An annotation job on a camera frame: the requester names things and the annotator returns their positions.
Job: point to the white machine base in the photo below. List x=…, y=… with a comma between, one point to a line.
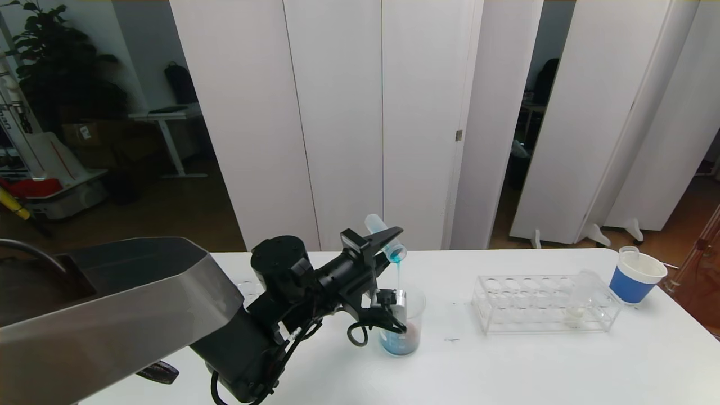
x=56, y=163

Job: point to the black office chair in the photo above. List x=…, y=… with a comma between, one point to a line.
x=544, y=79

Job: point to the black backpack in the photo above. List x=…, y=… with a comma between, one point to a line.
x=180, y=84

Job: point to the blue white paper cup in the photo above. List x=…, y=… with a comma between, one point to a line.
x=630, y=284

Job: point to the test tube with red liquid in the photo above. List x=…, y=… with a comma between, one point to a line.
x=628, y=254

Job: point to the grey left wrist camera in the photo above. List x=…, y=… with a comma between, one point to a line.
x=396, y=301

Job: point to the white standing desk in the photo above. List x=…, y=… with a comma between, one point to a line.
x=163, y=115

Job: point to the red box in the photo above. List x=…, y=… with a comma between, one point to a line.
x=31, y=188

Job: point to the test tube with blue liquid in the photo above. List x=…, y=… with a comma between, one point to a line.
x=397, y=256

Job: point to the test tube with pale liquid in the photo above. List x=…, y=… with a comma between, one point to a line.
x=575, y=315

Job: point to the brown cardboard box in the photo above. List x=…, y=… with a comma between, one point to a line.
x=84, y=135

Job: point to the white folding partition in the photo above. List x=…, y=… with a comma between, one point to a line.
x=590, y=112
x=337, y=112

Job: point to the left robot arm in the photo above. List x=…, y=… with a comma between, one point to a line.
x=140, y=315

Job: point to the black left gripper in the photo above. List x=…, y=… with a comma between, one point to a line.
x=353, y=244

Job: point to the clear plastic test tube rack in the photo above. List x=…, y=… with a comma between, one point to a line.
x=250, y=291
x=534, y=315

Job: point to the clear glass beaker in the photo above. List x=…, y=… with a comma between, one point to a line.
x=410, y=340

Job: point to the dark green potted plant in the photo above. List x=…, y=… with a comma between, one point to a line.
x=56, y=73

